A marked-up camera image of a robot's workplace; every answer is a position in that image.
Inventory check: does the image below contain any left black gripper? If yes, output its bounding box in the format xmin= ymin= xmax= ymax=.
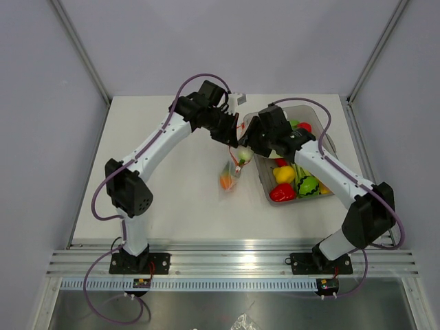
xmin=204 ymin=109 xmax=239 ymax=148

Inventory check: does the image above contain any clear zip top bag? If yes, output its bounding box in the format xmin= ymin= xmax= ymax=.
xmin=219 ymin=146 xmax=254 ymax=193

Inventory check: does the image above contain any toy green orange mango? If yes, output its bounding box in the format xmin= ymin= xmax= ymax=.
xmin=219 ymin=162 xmax=241 ymax=191

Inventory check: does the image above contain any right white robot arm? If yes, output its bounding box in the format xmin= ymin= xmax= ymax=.
xmin=239 ymin=104 xmax=397 ymax=274

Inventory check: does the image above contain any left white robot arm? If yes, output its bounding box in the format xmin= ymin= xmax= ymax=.
xmin=104 ymin=80 xmax=246 ymax=274

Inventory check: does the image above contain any grey plastic food bin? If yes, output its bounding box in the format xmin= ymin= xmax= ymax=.
xmin=254 ymin=105 xmax=333 ymax=206

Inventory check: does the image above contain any toy red chili pepper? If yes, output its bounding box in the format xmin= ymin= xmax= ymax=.
xmin=275 ymin=158 xmax=289 ymax=167

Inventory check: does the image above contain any toy green cucumber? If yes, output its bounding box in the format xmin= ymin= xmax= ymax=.
xmin=289 ymin=120 xmax=300 ymax=129

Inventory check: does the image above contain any toy yellow pear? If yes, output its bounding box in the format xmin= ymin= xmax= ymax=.
xmin=272 ymin=166 xmax=296 ymax=184

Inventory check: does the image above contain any toy red bell pepper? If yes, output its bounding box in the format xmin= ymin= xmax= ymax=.
xmin=269 ymin=183 xmax=296 ymax=203

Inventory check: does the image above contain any toy green watermelon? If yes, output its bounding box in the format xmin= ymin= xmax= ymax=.
xmin=296 ymin=176 xmax=320 ymax=198

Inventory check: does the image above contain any crumpled clear plastic wrap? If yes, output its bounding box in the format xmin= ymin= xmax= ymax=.
xmin=230 ymin=313 xmax=261 ymax=330

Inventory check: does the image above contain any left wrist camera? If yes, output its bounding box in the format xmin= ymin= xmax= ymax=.
xmin=227 ymin=93 xmax=247 ymax=114

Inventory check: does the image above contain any left aluminium frame post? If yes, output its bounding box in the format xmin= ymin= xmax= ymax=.
xmin=48 ymin=0 xmax=112 ymax=108

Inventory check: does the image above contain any aluminium frame post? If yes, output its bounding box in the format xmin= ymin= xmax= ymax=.
xmin=48 ymin=0 xmax=112 ymax=108
xmin=346 ymin=0 xmax=412 ymax=106

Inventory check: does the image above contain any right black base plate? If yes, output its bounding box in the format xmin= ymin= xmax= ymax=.
xmin=285 ymin=252 xmax=353 ymax=275

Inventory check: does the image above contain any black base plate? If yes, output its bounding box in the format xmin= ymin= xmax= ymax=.
xmin=285 ymin=252 xmax=353 ymax=275
xmin=109 ymin=251 xmax=171 ymax=275

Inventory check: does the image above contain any white slotted cable duct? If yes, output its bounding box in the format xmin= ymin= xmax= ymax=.
xmin=60 ymin=278 xmax=318 ymax=292

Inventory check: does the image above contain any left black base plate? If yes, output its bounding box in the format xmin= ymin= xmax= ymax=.
xmin=109 ymin=251 xmax=171 ymax=275

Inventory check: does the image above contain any aluminium mounting rail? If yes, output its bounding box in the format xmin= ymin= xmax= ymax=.
xmin=46 ymin=239 xmax=419 ymax=278

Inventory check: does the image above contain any right aluminium frame post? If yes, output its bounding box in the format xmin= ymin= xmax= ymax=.
xmin=346 ymin=0 xmax=412 ymax=106

